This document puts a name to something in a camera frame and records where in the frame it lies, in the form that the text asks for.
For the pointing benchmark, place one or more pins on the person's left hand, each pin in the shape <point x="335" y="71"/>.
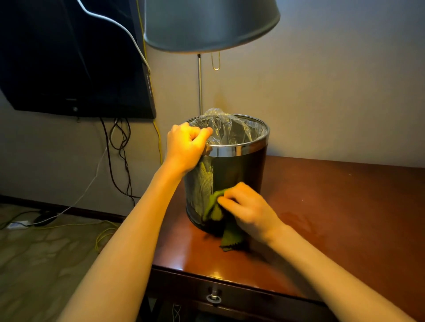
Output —
<point x="184" y="149"/>

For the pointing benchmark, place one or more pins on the person's right hand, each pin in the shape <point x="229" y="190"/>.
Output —
<point x="254" y="212"/>

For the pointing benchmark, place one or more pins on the green cleaning cloth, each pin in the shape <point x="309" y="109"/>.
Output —
<point x="232" y="237"/>

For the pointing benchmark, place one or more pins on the black metal trash bin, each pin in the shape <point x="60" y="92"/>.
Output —
<point x="239" y="169"/>

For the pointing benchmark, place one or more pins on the clear plastic bin liner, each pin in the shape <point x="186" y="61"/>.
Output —
<point x="232" y="131"/>

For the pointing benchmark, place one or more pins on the person's left forearm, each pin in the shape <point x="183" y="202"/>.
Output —
<point x="123" y="252"/>

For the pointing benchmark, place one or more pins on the person's right forearm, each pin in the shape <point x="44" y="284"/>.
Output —
<point x="332" y="278"/>

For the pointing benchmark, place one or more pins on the brown wooden table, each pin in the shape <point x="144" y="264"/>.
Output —
<point x="358" y="215"/>

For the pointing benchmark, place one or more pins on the grey shade metal lamp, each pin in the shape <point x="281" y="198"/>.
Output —
<point x="206" y="23"/>

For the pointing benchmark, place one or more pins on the black television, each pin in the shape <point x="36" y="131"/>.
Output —
<point x="59" y="56"/>

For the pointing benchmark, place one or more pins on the white power strip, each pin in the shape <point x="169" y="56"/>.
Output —
<point x="16" y="225"/>

